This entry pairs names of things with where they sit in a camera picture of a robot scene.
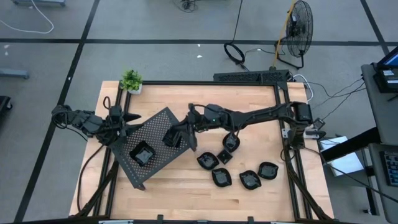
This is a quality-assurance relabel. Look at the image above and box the black aluminium table frame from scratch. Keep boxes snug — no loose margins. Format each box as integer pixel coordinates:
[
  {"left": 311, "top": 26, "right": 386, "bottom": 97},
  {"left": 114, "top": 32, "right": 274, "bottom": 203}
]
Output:
[{"left": 68, "top": 80, "right": 335, "bottom": 224}]

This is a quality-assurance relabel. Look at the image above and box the black leaf-shaped plate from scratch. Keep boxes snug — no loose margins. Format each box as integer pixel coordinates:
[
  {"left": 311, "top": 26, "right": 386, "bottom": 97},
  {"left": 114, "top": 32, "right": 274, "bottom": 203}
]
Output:
[
  {"left": 197, "top": 151, "right": 220, "bottom": 170},
  {"left": 211, "top": 167, "right": 233, "bottom": 188},
  {"left": 257, "top": 161, "right": 279, "bottom": 180},
  {"left": 239, "top": 169, "right": 262, "bottom": 190}
]

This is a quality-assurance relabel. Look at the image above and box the thin white floor cable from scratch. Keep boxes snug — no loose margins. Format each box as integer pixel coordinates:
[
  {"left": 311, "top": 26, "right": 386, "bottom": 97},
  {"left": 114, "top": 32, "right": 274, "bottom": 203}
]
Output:
[{"left": 0, "top": 0, "right": 55, "bottom": 35}]

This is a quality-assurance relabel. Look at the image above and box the grey metal bar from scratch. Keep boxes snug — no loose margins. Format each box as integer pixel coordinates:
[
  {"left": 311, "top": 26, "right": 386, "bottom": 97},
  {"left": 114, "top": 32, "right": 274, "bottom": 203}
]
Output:
[{"left": 0, "top": 68, "right": 30, "bottom": 80}]

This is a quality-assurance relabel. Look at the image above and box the thin black cable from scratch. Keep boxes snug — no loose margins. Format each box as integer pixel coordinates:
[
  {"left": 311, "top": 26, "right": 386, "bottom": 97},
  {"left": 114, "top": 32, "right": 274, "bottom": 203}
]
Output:
[
  {"left": 307, "top": 77, "right": 366, "bottom": 121},
  {"left": 303, "top": 146, "right": 398, "bottom": 205}
]

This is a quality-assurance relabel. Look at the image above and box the black beam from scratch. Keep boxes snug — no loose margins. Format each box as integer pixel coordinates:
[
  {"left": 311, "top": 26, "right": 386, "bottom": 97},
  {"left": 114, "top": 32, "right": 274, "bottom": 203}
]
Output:
[{"left": 320, "top": 126, "right": 382, "bottom": 162}]

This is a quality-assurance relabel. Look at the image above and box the black wavy square plate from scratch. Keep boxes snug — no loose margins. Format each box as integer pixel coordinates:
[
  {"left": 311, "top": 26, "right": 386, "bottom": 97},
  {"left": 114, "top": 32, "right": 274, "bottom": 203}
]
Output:
[{"left": 129, "top": 140, "right": 156, "bottom": 167}]

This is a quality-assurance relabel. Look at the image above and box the black monitor with blue screen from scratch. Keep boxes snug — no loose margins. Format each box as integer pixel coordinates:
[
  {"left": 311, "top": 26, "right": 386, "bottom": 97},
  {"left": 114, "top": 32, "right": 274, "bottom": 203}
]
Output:
[{"left": 373, "top": 45, "right": 398, "bottom": 93}]

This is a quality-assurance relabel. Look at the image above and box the black perforated electronics box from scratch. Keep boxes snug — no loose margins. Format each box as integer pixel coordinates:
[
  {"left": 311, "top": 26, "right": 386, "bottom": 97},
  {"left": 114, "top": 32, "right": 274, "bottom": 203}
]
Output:
[{"left": 213, "top": 70, "right": 292, "bottom": 91}]

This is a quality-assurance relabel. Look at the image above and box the black keyboard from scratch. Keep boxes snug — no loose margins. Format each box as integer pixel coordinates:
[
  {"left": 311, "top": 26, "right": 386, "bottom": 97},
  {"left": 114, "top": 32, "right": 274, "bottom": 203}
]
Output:
[{"left": 381, "top": 151, "right": 398, "bottom": 187}]

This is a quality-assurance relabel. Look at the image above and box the black floor fan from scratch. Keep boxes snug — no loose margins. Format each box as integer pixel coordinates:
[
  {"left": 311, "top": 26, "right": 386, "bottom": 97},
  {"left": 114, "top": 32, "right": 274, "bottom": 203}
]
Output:
[{"left": 273, "top": 0, "right": 314, "bottom": 70}]

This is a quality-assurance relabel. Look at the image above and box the thick white cable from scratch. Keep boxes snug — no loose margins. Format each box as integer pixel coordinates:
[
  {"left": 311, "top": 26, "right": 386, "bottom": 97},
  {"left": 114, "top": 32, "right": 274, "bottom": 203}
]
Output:
[{"left": 292, "top": 73, "right": 314, "bottom": 103}]

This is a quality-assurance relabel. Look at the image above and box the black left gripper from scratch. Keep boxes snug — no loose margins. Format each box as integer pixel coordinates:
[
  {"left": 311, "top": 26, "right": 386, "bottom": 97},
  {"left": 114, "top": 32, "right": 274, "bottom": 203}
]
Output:
[{"left": 101, "top": 105, "right": 144, "bottom": 146}]

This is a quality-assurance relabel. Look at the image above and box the green plant in white pot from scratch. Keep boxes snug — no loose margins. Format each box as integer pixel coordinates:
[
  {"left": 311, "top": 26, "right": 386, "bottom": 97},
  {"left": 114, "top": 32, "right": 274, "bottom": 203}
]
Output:
[{"left": 120, "top": 68, "right": 144, "bottom": 95}]

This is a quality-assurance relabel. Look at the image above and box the yellow hanging cable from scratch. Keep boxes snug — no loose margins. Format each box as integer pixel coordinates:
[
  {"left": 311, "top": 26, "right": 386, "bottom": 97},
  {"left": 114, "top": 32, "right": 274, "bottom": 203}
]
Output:
[{"left": 272, "top": 0, "right": 296, "bottom": 68}]

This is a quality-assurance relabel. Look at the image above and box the grey cart base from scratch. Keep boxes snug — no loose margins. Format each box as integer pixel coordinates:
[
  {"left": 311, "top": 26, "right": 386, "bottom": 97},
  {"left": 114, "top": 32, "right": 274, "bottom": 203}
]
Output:
[{"left": 11, "top": 0, "right": 67, "bottom": 7}]

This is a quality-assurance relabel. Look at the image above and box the black round plate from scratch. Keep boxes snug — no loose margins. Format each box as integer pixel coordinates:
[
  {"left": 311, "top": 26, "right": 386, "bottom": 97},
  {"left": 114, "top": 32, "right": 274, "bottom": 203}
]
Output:
[{"left": 222, "top": 132, "right": 241, "bottom": 153}]

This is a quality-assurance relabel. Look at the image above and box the grey desk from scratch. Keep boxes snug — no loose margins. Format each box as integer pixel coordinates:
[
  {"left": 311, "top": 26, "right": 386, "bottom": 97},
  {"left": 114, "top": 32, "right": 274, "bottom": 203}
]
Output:
[
  {"left": 360, "top": 62, "right": 398, "bottom": 147},
  {"left": 368, "top": 142, "right": 398, "bottom": 224}
]

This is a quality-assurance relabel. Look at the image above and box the black cable bundle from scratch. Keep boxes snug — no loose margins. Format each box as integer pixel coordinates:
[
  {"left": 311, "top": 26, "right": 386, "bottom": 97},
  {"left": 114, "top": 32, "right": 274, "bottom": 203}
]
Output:
[{"left": 178, "top": 0, "right": 198, "bottom": 13}]

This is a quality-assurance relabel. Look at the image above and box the black desk leg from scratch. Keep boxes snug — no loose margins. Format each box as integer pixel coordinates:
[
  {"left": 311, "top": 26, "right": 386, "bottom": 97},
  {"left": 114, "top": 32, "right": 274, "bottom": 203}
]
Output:
[{"left": 362, "top": 148, "right": 381, "bottom": 216}]

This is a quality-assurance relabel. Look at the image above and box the black coiled cable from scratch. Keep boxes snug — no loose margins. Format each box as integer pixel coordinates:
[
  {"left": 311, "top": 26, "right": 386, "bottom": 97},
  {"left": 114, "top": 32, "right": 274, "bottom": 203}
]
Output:
[{"left": 223, "top": 0, "right": 249, "bottom": 72}]

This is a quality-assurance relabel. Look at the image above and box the dark arm supply cable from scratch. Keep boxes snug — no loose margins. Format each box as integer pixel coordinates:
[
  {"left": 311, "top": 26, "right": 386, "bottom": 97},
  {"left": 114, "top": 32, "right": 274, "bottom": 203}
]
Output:
[{"left": 76, "top": 144, "right": 105, "bottom": 214}]

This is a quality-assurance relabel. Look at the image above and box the black perforated metal shelf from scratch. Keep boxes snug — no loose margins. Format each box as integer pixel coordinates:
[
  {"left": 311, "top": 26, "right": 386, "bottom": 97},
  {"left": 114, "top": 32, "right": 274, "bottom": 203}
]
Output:
[{"left": 109, "top": 106, "right": 197, "bottom": 191}]

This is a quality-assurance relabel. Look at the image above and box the white box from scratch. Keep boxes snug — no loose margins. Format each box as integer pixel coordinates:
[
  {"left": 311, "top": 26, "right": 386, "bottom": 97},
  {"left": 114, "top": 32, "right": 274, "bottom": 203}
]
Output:
[{"left": 319, "top": 136, "right": 364, "bottom": 177}]

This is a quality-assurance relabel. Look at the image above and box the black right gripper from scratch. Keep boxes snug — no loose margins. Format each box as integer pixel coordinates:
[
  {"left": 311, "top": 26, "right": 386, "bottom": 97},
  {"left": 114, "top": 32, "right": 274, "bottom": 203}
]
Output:
[{"left": 163, "top": 104, "right": 206, "bottom": 152}]

